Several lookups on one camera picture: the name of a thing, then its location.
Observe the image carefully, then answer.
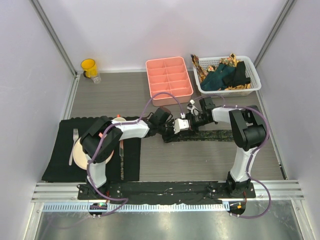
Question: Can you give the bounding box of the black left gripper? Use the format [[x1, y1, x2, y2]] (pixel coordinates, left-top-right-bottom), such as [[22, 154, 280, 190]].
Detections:
[[157, 119, 181, 144]]

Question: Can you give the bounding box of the dark patterned necktie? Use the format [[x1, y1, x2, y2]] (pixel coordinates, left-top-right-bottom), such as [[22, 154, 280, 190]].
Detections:
[[162, 129, 234, 143]]

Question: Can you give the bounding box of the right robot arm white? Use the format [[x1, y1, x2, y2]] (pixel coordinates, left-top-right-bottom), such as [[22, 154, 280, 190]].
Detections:
[[186, 97, 270, 198]]

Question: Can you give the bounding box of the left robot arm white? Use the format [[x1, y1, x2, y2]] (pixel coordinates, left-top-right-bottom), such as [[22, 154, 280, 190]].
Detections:
[[79, 107, 173, 200]]

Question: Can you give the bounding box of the teal green tie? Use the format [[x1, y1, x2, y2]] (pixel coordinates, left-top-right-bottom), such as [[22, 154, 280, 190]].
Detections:
[[200, 63, 235, 92]]

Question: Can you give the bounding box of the orange mug white inside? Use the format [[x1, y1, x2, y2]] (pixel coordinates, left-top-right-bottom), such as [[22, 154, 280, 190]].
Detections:
[[112, 114, 127, 122]]

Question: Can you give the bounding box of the black tie in basket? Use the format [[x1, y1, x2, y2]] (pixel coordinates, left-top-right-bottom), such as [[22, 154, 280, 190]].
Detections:
[[222, 61, 251, 88]]

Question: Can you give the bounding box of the pink divided organizer tray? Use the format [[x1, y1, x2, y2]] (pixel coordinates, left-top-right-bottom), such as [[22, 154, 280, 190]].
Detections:
[[145, 56, 194, 107]]

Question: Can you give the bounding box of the black scalloped placemat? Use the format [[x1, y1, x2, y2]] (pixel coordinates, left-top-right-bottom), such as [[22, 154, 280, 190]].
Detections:
[[41, 117, 141, 183]]

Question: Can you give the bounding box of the yellow floral tie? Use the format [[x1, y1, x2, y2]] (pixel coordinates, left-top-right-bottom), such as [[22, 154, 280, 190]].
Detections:
[[190, 53, 251, 91]]

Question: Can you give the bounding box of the white plastic basket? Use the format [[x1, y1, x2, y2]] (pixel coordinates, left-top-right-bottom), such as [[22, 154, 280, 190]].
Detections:
[[190, 53, 262, 97]]

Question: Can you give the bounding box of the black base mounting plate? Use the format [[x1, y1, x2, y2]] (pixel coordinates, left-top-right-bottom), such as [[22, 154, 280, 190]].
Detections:
[[77, 181, 256, 205]]

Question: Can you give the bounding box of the clear small glass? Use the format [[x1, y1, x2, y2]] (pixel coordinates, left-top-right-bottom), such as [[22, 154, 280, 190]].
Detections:
[[91, 74, 101, 84]]

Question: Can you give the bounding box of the silver fork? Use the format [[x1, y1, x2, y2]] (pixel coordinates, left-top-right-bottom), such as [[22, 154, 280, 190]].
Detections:
[[68, 128, 79, 166]]

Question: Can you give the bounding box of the pink and cream plate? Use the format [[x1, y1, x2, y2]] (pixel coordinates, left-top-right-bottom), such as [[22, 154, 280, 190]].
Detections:
[[72, 136, 116, 170]]

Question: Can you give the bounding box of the yellow plastic cup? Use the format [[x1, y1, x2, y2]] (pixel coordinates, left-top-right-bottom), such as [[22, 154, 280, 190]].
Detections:
[[80, 58, 98, 78]]

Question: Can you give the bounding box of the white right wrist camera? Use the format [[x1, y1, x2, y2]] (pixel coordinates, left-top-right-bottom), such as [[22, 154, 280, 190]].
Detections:
[[187, 99, 200, 116]]

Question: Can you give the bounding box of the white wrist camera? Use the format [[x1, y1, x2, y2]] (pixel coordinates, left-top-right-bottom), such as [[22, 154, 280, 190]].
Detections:
[[187, 99, 200, 116], [173, 118, 190, 134]]

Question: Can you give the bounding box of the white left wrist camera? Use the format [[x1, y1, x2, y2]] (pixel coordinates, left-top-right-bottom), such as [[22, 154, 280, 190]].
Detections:
[[173, 118, 190, 134]]

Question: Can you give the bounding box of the knife with patterned handle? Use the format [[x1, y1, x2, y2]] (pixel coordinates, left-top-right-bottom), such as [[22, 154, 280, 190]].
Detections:
[[119, 140, 124, 181]]

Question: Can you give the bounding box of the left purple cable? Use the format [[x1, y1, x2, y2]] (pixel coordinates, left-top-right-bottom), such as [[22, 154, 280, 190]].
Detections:
[[86, 92, 186, 230]]

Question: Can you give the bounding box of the aluminium frame rail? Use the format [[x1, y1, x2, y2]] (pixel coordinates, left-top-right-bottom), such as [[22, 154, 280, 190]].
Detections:
[[31, 180, 304, 215]]

